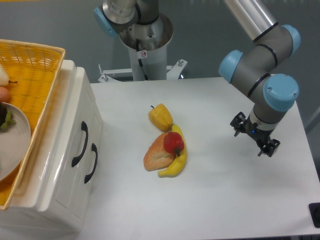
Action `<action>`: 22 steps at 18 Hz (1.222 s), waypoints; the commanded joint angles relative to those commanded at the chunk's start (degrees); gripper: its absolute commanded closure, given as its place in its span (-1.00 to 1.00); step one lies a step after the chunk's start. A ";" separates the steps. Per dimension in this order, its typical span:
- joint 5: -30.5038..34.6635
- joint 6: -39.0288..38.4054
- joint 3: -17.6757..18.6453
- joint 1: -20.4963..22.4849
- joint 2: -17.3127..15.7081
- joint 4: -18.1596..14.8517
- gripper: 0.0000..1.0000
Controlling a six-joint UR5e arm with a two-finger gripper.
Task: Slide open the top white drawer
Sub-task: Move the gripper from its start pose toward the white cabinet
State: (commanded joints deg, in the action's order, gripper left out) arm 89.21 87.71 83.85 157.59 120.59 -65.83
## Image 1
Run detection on black lower drawer handle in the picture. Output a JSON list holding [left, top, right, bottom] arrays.
[[84, 143, 98, 184]]

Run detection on pink peach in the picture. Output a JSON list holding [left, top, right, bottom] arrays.
[[0, 86, 10, 103]]

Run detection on yellow banana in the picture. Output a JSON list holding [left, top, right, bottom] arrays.
[[157, 124, 188, 178]]

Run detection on dark eggplant green stem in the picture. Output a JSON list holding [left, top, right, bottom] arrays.
[[0, 102, 16, 133]]

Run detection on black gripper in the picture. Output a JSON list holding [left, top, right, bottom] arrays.
[[230, 111, 281, 157]]

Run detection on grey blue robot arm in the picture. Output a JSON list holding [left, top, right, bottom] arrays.
[[94, 0, 301, 157]]

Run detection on white pear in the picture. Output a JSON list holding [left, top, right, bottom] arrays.
[[0, 64, 18, 87]]

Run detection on yellow woven basket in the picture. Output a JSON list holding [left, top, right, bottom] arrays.
[[0, 39, 66, 211]]

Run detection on red bell pepper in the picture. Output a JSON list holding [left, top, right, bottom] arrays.
[[163, 131, 185, 157]]

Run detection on black top drawer handle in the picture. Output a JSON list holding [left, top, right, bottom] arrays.
[[71, 121, 89, 168]]

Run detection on yellow bell pepper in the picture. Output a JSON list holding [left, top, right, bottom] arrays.
[[148, 103, 173, 132]]

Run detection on black corner device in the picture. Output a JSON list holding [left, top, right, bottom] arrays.
[[308, 202, 320, 229]]

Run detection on white drawer cabinet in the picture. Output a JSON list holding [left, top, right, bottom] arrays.
[[0, 60, 94, 232]]

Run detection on black drawer handle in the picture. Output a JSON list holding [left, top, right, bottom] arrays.
[[84, 143, 98, 184], [71, 121, 89, 168]]

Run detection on grey ribbed plate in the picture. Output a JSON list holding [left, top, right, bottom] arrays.
[[0, 103, 31, 180]]

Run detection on black pedestal cable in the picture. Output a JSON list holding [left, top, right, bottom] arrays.
[[135, 38, 150, 81]]

